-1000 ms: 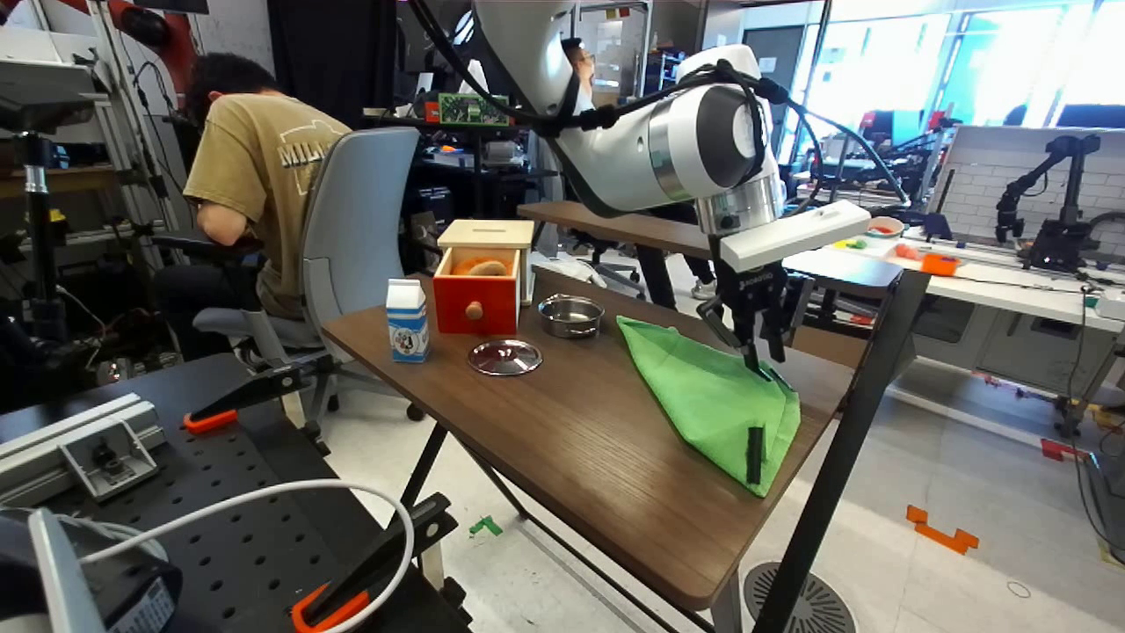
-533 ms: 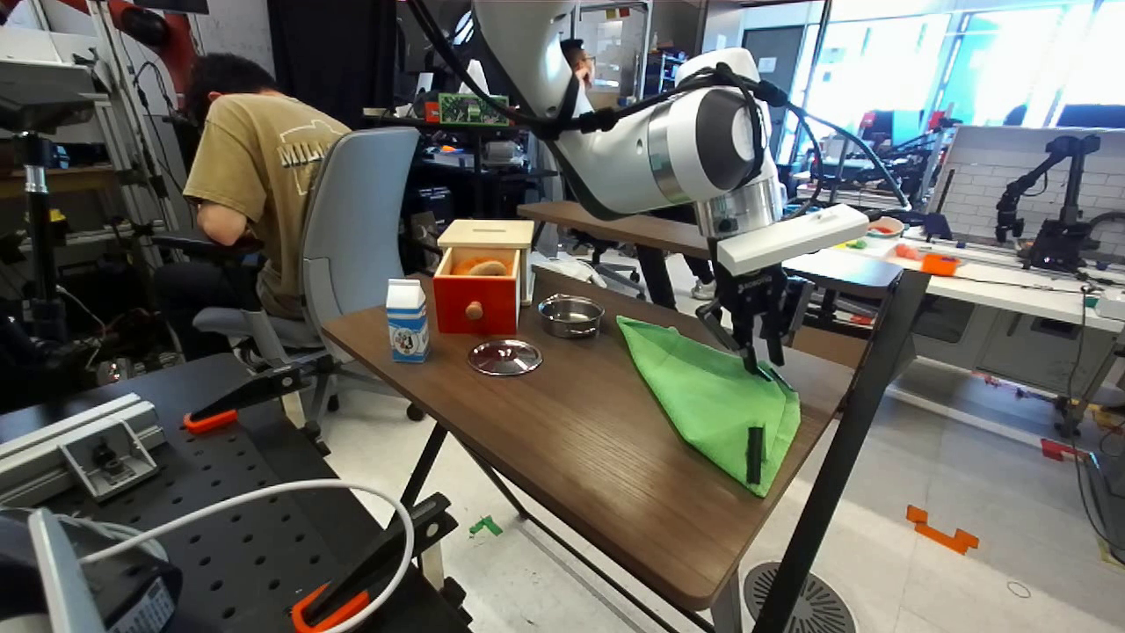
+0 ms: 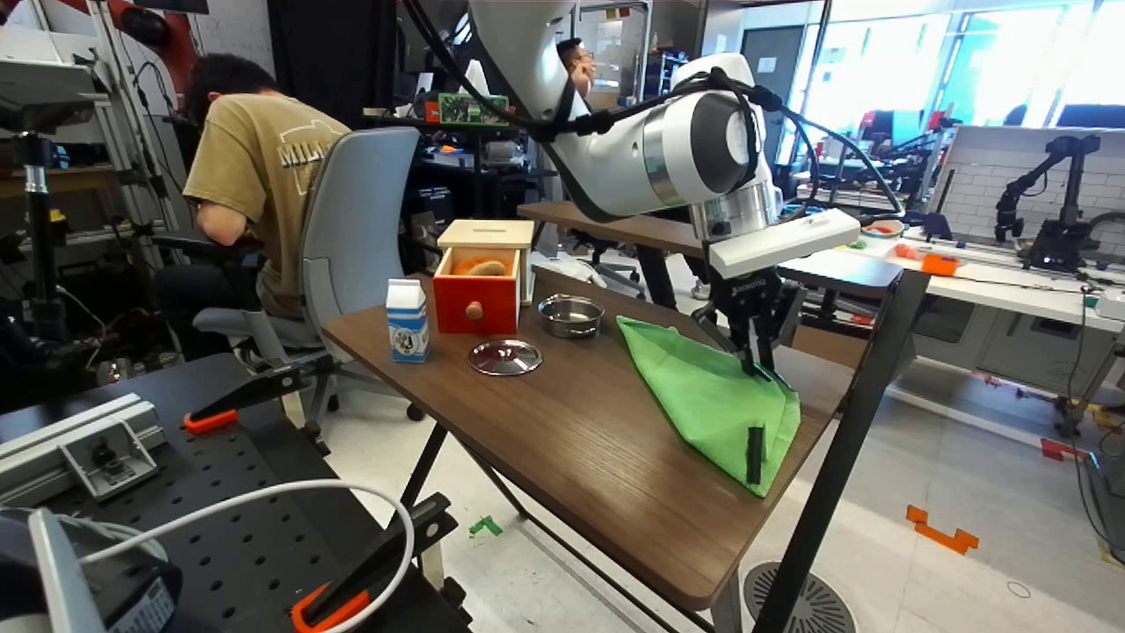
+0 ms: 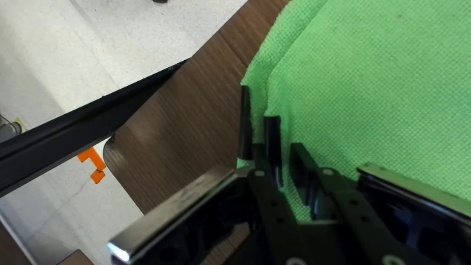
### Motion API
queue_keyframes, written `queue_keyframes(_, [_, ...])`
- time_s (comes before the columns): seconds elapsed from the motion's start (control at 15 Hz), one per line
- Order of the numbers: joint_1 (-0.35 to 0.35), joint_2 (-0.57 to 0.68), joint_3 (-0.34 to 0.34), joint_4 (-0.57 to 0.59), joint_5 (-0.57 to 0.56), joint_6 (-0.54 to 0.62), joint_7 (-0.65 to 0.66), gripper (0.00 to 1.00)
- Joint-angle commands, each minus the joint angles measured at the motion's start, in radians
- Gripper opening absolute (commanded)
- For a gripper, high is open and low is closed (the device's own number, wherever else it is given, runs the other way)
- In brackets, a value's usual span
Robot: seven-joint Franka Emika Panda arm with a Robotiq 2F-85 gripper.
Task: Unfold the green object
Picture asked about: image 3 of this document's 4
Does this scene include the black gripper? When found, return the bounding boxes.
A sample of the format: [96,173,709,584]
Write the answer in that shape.
[706,269,796,381]

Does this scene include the green fabric bag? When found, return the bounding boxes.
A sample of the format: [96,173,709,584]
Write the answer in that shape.
[617,312,804,502]

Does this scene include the brown wooden table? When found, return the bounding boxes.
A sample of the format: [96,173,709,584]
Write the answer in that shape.
[399,272,933,633]

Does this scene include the long wooden bench table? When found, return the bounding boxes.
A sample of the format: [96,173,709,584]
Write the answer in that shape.
[516,198,907,344]

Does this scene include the small metal bowl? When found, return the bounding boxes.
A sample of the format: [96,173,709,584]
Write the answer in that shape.
[533,291,608,344]

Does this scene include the white work table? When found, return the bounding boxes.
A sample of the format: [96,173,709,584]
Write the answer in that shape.
[796,215,1125,401]

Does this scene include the round floor grate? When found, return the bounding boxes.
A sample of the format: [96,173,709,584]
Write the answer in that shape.
[740,558,860,633]

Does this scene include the red wooden drawer box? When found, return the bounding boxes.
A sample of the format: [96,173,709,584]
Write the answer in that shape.
[430,215,538,341]

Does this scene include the white blue milk carton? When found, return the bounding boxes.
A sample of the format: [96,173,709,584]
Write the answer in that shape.
[385,276,432,365]

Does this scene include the green tissue box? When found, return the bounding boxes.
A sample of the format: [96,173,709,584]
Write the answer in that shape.
[435,86,516,132]

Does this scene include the grey office chair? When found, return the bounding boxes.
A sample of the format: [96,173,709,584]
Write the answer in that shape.
[189,122,426,442]

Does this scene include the person in tan shirt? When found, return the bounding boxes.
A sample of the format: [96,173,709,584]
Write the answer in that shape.
[150,51,354,323]

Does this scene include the black perforated breadboard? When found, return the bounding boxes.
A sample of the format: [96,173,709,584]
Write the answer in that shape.
[0,347,470,633]

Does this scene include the black clamp with orange handle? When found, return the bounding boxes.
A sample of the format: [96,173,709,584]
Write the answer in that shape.
[181,364,311,439]
[287,488,462,633]

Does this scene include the white cable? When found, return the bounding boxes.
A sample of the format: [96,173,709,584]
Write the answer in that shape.
[74,476,421,633]

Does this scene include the aluminium rail mount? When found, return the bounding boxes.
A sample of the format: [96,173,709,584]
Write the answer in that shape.
[0,392,161,508]

